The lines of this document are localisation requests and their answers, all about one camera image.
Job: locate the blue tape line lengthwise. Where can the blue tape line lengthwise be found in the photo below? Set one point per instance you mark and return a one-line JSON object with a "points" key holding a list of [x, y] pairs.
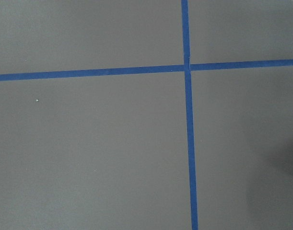
{"points": [[189, 116]]}

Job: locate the blue tape line crosswise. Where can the blue tape line crosswise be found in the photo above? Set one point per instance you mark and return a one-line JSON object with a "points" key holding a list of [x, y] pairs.
{"points": [[144, 70]]}

